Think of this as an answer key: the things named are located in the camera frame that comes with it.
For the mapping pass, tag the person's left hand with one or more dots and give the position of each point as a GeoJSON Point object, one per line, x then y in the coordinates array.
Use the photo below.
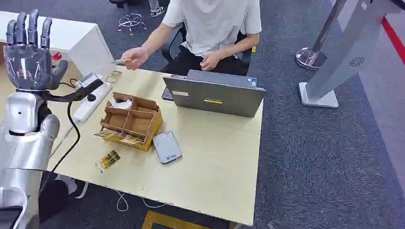
{"type": "Point", "coordinates": [209, 61]}

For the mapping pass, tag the person's right hand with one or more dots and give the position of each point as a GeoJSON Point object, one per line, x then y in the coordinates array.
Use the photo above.
{"type": "Point", "coordinates": [136, 58]}

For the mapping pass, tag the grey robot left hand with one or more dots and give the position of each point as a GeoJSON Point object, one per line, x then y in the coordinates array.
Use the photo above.
{"type": "Point", "coordinates": [30, 64]}

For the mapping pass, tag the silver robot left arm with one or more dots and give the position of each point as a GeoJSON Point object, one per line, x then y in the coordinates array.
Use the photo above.
{"type": "Point", "coordinates": [23, 148]}

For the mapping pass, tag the small red object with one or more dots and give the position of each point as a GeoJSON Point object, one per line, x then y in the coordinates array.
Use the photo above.
{"type": "Point", "coordinates": [56, 56]}

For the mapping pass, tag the person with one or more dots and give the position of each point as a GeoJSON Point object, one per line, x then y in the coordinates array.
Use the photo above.
{"type": "Point", "coordinates": [212, 28]}

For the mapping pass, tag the grey laptop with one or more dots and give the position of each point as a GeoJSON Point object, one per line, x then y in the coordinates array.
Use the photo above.
{"type": "Point", "coordinates": [218, 94]}

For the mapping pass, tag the chrome stool base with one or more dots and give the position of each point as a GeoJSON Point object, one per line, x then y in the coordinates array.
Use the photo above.
{"type": "Point", "coordinates": [132, 22]}

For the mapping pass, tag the dark phone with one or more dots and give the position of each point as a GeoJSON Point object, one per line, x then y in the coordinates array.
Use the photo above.
{"type": "Point", "coordinates": [166, 94]}

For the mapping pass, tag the white roll with black cap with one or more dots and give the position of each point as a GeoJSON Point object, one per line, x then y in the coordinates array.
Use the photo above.
{"type": "Point", "coordinates": [121, 103]}

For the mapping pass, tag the white cabinet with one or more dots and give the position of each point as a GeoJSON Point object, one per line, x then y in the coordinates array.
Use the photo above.
{"type": "Point", "coordinates": [76, 41]}

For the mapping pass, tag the white power strip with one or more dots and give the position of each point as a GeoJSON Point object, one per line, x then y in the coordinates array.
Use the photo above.
{"type": "Point", "coordinates": [91, 102]}

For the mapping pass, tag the brown divided card box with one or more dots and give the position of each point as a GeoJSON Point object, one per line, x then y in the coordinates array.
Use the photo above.
{"type": "Point", "coordinates": [133, 121]}

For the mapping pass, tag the white flat card reader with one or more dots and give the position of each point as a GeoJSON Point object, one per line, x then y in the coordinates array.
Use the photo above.
{"type": "Point", "coordinates": [167, 147]}

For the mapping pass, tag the white sheet under desk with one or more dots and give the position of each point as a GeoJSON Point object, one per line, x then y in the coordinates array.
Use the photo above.
{"type": "Point", "coordinates": [70, 185]}

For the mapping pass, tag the grey kiosk stand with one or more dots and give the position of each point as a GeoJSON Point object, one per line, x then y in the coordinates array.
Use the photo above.
{"type": "Point", "coordinates": [341, 53]}

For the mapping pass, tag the chrome stanchion post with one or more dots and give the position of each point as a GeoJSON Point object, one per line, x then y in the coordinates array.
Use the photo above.
{"type": "Point", "coordinates": [313, 47]}

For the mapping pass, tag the yellow floor frame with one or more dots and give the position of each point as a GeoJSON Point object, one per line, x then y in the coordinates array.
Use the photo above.
{"type": "Point", "coordinates": [164, 221]}

